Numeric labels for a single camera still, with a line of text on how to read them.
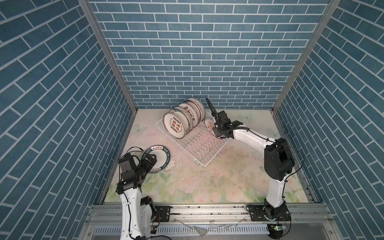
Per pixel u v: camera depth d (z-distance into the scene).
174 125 0.99
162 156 0.92
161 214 0.73
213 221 0.72
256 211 0.74
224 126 0.72
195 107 1.00
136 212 0.47
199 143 0.96
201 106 1.00
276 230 0.72
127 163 0.60
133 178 0.57
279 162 0.51
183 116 0.96
